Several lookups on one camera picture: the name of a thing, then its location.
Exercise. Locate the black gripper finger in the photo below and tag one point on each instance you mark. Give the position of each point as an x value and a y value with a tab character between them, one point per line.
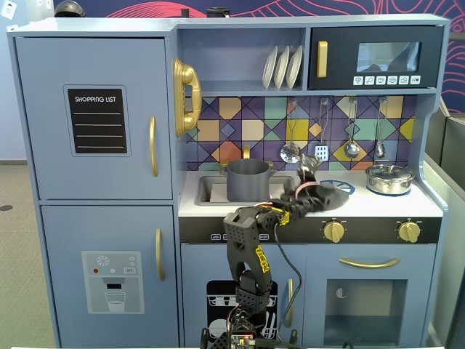
328	205
328	192

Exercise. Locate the blue toy kitchen unit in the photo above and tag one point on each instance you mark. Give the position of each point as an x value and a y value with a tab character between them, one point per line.
109	26

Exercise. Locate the gray toy sink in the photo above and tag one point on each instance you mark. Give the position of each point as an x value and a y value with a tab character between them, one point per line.
203	201

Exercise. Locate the gray side cabinet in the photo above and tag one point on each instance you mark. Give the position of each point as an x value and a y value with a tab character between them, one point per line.
450	163

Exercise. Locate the blue oven door with window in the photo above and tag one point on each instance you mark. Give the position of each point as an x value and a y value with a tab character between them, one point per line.
316	309

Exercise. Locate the small black cylinder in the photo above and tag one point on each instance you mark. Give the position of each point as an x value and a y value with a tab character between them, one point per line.
185	13

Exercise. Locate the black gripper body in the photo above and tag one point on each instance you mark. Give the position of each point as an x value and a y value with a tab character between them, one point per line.
325	198

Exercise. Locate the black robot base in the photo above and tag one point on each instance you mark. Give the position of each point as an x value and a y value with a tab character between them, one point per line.
218	341

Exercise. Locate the black round container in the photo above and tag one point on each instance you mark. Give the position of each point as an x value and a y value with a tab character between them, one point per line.
217	12

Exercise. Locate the blue fridge door with dispenser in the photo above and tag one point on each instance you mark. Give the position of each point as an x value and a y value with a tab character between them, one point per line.
65	236

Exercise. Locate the gold toy telephone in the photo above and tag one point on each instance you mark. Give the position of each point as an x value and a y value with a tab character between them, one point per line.
183	72

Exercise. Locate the gold toy faucet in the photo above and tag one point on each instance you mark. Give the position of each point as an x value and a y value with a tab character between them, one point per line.
247	151

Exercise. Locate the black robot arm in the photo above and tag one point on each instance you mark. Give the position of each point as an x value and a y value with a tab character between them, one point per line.
247	232

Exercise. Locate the black dishwasher sticker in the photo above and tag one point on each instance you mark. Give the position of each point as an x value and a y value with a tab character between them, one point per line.
218	301

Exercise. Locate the black floor disc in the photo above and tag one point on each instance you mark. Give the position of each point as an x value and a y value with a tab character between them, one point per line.
5	208

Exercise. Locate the shiny steel pot lid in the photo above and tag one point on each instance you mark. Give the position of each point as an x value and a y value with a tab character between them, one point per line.
385	171

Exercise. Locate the steel skimmer spoon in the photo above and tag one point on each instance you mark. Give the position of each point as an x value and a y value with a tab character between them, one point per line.
289	152

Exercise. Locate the black shopping list board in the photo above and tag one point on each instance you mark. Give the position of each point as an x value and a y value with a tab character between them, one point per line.
98	121

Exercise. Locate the black helmet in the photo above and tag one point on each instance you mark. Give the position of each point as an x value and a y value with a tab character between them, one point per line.
69	9

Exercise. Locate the gray plastic pot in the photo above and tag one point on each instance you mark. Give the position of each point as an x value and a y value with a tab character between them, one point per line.
247	185

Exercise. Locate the gold stove knob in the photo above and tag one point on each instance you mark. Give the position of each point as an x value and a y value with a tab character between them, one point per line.
409	232
334	232

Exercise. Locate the steel ladle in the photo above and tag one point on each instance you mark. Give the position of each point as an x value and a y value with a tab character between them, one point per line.
351	149

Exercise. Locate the white toy plate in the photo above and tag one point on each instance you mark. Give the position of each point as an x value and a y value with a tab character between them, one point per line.
295	67
269	69
282	69

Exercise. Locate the blue large fridge door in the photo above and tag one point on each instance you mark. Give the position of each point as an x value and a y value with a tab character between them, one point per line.
43	145

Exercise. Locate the white wall sticker with face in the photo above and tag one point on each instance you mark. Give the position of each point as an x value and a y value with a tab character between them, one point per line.
9	10

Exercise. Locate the steel slotted spatula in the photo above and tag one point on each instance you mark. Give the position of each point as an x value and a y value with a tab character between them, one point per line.
322	151

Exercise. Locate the colourful geometric backsplash panel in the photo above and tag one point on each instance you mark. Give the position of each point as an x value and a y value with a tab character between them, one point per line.
254	127

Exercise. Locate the steel small spoon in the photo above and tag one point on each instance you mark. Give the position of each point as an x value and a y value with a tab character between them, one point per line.
380	149

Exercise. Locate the black microwave door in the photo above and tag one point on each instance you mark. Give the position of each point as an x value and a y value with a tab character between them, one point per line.
341	54

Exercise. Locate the gray round lid with knob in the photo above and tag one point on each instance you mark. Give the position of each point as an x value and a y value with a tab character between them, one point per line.
343	201

